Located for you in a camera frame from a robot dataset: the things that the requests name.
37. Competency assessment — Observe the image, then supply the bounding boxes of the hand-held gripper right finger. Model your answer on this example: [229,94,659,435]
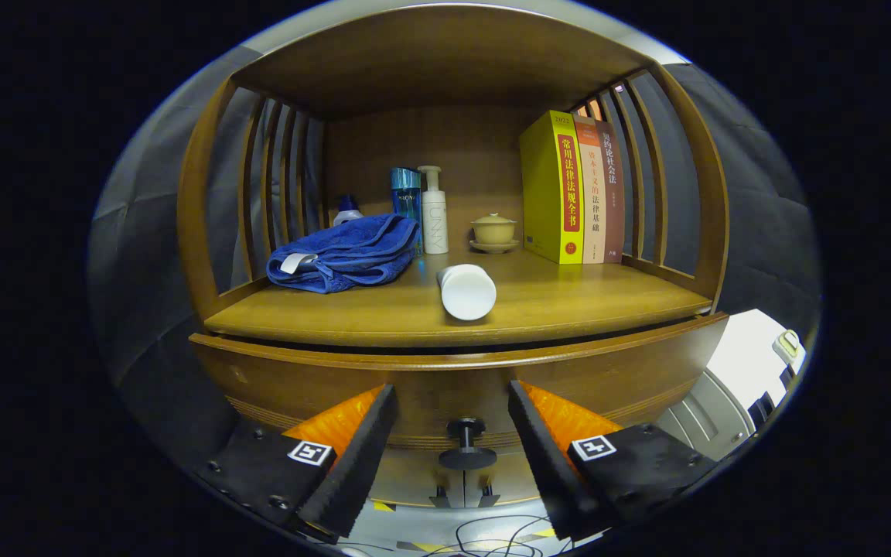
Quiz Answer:
[507,379,717,542]

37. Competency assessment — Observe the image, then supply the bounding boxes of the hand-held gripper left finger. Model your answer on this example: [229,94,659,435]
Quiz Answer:
[198,383,400,541]

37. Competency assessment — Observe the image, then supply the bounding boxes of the black drawer knob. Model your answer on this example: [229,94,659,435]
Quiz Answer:
[439,418,497,470]

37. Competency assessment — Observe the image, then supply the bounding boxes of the wooden drawer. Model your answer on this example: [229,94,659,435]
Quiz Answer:
[189,312,729,453]

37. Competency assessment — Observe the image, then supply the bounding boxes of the white green cosmetic tube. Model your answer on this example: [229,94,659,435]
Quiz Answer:
[436,263,497,322]

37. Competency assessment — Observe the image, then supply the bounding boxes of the wooden cabinet door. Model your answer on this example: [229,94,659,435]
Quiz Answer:
[368,447,466,507]
[463,449,543,507]

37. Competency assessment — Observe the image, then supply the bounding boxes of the wooden countertop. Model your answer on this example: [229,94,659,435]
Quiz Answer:
[204,249,713,349]

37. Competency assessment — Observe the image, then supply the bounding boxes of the wooden cabinet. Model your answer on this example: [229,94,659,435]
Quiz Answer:
[176,4,731,511]

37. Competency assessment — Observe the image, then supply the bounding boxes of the blue folded towel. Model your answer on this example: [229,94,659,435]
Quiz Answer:
[266,214,422,295]

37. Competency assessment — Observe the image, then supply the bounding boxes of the beige lidded teacup with saucer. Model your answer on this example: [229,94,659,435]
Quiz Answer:
[469,213,521,255]

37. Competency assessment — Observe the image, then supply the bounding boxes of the small white blue-capped bottle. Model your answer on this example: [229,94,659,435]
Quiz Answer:
[333,194,365,227]

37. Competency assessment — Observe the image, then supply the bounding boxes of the white pump bottle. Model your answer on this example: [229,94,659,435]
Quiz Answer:
[417,165,450,255]

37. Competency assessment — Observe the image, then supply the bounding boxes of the cream orange book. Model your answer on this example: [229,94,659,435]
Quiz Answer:
[573,116,607,265]

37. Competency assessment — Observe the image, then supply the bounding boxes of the small pale yellow object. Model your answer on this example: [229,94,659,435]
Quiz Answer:
[772,329,806,366]

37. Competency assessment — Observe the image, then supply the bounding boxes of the brown book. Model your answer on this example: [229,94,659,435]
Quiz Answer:
[595,120,626,264]

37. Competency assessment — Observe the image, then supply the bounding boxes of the thick yellow book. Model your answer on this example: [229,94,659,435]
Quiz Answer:
[519,110,585,265]

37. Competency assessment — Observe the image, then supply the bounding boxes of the blue glass bottle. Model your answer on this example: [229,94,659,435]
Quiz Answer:
[391,167,424,256]

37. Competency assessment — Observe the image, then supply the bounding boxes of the black floor cables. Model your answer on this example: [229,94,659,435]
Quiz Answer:
[445,514,570,556]

